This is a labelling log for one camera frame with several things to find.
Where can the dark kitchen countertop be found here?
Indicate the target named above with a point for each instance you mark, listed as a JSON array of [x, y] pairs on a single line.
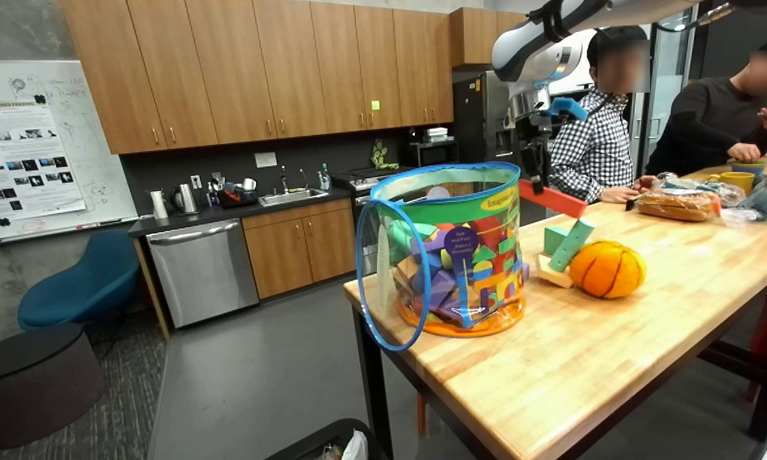
[[220, 216]]

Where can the wooden kitchen cabinets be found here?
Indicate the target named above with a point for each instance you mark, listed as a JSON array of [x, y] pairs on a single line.
[[257, 68], [296, 246]]

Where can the silver kettle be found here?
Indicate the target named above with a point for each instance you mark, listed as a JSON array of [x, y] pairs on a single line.
[[184, 199]]

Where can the wooden cabinet above refrigerator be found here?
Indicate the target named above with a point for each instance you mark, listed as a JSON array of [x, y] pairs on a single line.
[[477, 39]]

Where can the soap bottle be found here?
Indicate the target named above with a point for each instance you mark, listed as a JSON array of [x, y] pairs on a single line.
[[323, 177]]

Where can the wooden lower kitchen cabinets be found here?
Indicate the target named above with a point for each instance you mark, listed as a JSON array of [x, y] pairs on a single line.
[[296, 246]]

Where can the white wall outlet plate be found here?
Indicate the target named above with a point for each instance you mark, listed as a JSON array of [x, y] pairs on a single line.
[[267, 160]]

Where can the stainless steel refrigerator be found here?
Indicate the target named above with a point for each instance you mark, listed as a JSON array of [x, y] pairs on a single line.
[[487, 119]]

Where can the bagged bread loaf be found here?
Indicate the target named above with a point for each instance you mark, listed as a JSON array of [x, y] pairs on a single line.
[[679, 206]]

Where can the white wall whiteboard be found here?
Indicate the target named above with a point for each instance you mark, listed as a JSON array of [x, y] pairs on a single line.
[[102, 130]]

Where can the black bin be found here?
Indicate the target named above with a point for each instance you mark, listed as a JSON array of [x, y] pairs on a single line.
[[309, 440]]

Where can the wooden upper kitchen cabinets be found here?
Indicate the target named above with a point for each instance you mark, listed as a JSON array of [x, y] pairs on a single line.
[[257, 68]]

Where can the green sticky note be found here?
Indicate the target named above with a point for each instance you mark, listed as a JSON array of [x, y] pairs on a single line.
[[374, 105]]

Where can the orange plush pumpkin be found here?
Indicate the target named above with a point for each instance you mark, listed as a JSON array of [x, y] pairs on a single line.
[[607, 270]]

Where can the black countertop appliance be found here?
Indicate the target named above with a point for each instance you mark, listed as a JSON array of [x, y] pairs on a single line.
[[431, 155]]

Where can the tan flat foam block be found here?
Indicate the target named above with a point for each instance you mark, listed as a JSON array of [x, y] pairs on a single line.
[[552, 276]]

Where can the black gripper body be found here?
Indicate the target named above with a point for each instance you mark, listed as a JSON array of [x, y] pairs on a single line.
[[538, 137]]

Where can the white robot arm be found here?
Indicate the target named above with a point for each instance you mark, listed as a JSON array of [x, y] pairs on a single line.
[[538, 53]]

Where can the blue lounge chair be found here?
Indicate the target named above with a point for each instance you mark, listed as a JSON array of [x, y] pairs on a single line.
[[80, 284]]

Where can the printed research poster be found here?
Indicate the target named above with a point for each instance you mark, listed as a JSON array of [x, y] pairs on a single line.
[[20, 163]]

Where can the orange foam block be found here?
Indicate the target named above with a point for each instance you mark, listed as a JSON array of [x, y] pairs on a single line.
[[557, 201]]

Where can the clear bag of foam blocks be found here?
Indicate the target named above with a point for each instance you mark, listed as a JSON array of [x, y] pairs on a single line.
[[477, 206]]

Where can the blue wrist mount plate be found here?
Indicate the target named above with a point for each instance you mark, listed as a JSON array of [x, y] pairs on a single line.
[[571, 109]]

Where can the dark round ottoman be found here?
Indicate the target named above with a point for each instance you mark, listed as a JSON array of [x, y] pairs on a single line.
[[33, 384]]

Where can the steel sink with faucet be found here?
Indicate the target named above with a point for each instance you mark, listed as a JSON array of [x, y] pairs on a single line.
[[293, 199]]

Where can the yellow item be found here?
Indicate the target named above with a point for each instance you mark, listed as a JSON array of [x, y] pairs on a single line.
[[736, 181]]

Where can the person in black sweater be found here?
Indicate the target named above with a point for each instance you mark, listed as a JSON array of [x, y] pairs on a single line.
[[707, 119]]

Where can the stainless steel dishwasher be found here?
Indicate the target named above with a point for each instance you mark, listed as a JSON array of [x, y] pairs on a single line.
[[202, 271]]

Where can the person in checked shirt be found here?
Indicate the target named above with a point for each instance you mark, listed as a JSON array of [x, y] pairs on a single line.
[[602, 155]]

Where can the green foam cylinder block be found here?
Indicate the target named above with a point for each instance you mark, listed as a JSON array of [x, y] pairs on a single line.
[[575, 246]]

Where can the green potted plant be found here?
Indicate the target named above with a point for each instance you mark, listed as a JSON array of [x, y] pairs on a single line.
[[383, 158]]

